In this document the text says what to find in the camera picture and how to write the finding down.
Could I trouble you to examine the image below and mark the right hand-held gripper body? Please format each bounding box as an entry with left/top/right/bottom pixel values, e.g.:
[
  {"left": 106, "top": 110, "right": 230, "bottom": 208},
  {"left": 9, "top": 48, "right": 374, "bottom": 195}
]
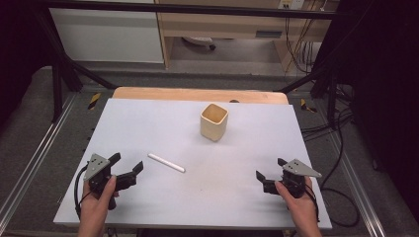
[{"left": 279, "top": 158, "right": 323, "bottom": 199}]

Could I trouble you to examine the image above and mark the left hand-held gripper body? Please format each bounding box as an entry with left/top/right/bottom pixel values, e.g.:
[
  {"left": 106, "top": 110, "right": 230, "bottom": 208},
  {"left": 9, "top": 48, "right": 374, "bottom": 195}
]
[{"left": 83, "top": 153, "right": 119, "bottom": 210}]

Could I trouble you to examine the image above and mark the person's right hand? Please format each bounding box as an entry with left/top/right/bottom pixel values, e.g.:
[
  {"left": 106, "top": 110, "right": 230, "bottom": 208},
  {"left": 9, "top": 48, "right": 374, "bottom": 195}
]
[{"left": 274, "top": 176, "right": 318, "bottom": 228}]

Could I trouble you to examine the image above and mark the person's left hand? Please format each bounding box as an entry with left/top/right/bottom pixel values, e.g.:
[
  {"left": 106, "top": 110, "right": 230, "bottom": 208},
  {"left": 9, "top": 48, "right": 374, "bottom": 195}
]
[{"left": 78, "top": 175, "right": 120, "bottom": 232}]

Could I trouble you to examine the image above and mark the white chalk stick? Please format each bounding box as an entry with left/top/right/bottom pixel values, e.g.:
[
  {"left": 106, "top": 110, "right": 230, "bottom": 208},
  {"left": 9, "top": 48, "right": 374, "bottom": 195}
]
[{"left": 146, "top": 152, "right": 187, "bottom": 174}]

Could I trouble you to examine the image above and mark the yellow black tape marker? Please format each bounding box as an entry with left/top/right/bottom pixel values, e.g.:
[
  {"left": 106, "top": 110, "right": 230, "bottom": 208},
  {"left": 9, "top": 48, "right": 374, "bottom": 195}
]
[
  {"left": 87, "top": 92, "right": 102, "bottom": 112},
  {"left": 299, "top": 98, "right": 318, "bottom": 114}
]

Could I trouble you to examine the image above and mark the beige square cup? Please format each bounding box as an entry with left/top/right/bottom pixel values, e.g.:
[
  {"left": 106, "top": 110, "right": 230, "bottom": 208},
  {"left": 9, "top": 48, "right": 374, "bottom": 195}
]
[{"left": 200, "top": 103, "right": 230, "bottom": 143}]

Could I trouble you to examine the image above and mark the wooden table board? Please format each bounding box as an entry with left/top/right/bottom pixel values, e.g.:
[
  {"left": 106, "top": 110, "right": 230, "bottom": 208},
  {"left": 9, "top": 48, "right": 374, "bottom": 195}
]
[{"left": 112, "top": 86, "right": 291, "bottom": 106}]

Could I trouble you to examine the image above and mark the white cabinet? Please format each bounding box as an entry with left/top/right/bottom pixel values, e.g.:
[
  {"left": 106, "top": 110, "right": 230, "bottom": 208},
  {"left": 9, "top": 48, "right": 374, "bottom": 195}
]
[{"left": 48, "top": 7, "right": 165, "bottom": 64}]

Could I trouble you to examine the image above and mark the white chair base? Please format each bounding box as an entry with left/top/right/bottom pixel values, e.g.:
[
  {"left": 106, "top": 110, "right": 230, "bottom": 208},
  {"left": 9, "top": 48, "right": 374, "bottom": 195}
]
[{"left": 181, "top": 36, "right": 217, "bottom": 51}]

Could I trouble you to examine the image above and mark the light wooden desk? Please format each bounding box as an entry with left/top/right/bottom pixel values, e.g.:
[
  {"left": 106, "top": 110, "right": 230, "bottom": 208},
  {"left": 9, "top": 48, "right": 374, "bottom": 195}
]
[{"left": 154, "top": 0, "right": 340, "bottom": 70}]

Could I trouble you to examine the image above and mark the white power strip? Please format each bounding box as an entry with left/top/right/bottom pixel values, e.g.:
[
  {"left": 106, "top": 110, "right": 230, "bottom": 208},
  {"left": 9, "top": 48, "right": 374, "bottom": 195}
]
[{"left": 277, "top": 0, "right": 305, "bottom": 11}]

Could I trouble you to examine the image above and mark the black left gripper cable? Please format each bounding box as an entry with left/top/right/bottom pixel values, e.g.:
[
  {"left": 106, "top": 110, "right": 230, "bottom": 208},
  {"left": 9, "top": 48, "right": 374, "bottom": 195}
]
[{"left": 73, "top": 163, "right": 93, "bottom": 220}]

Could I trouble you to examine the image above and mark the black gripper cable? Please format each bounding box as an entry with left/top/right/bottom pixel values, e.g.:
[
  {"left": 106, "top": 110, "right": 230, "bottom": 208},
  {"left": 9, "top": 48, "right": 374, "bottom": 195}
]
[
  {"left": 305, "top": 108, "right": 361, "bottom": 229},
  {"left": 73, "top": 163, "right": 93, "bottom": 220}
]

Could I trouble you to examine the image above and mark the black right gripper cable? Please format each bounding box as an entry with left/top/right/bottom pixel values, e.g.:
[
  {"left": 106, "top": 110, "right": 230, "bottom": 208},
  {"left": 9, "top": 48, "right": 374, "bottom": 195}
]
[{"left": 305, "top": 108, "right": 361, "bottom": 229}]

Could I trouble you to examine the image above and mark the aluminium floor rail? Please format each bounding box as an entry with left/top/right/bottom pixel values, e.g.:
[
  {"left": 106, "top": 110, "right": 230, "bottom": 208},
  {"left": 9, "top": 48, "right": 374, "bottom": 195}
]
[
  {"left": 324, "top": 129, "right": 387, "bottom": 237},
  {"left": 0, "top": 93, "right": 78, "bottom": 228}
]

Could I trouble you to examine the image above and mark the black metal frame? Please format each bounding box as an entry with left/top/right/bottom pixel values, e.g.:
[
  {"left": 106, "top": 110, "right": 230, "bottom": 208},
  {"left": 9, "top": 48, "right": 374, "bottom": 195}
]
[{"left": 33, "top": 0, "right": 350, "bottom": 124}]

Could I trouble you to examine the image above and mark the bundle of black cables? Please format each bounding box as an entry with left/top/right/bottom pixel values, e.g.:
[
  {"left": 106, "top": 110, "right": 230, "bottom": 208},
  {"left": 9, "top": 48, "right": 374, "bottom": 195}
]
[{"left": 284, "top": 9, "right": 322, "bottom": 75}]

